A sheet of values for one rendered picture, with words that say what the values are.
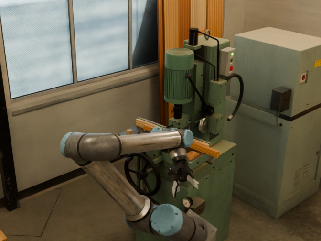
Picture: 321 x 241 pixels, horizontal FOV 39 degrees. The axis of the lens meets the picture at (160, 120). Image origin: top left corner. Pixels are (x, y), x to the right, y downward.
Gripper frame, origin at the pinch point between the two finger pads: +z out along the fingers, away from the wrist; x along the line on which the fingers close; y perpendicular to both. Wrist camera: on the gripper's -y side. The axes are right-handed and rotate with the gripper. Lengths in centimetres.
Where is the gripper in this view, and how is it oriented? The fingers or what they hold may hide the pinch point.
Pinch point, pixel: (185, 194)
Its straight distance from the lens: 242.0
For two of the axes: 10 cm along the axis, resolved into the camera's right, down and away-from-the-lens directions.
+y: 5.8, 2.2, 7.8
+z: 2.0, 8.9, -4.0
